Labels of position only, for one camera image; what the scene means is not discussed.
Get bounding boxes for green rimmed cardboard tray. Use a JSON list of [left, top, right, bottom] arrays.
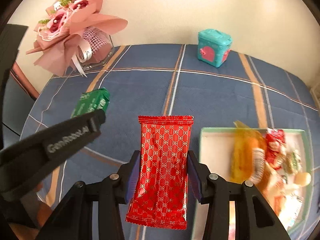
[[191, 127, 312, 239]]

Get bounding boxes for green snack packet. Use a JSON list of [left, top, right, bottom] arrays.
[[71, 88, 110, 118]]

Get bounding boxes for teal toy box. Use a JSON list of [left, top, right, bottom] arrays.
[[197, 29, 233, 68]]

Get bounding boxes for red candy packet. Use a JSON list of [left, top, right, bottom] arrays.
[[265, 128, 287, 170]]

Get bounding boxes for pink flower bouquet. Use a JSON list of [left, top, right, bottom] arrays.
[[27, 0, 127, 76]]

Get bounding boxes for red patterned snack packet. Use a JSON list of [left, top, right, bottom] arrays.
[[126, 116, 194, 230]]

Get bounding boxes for glass vase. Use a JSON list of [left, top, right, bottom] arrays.
[[80, 35, 115, 71]]

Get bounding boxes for cream orange snack packet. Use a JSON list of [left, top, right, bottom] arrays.
[[258, 163, 286, 216]]

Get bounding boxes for yellow jelly cup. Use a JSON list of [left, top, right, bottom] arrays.
[[293, 172, 311, 187]]

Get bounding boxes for green clear cookie packet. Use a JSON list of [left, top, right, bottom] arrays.
[[285, 149, 302, 174]]

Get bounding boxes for blue plaid tablecloth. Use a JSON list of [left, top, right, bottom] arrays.
[[22, 44, 319, 239]]

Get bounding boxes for dark chair with pink trim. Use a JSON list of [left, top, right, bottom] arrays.
[[1, 62, 39, 148]]

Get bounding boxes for cream wooden shelf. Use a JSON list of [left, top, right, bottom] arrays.
[[310, 83, 320, 110]]

